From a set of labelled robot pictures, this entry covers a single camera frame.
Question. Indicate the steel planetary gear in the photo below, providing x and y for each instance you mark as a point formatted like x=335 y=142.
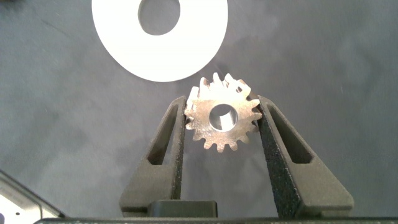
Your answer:
x=199 y=114

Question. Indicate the round white carrier plate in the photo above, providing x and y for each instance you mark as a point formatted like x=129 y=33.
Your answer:
x=124 y=46

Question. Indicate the dark mat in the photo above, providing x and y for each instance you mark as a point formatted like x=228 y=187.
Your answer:
x=46 y=93

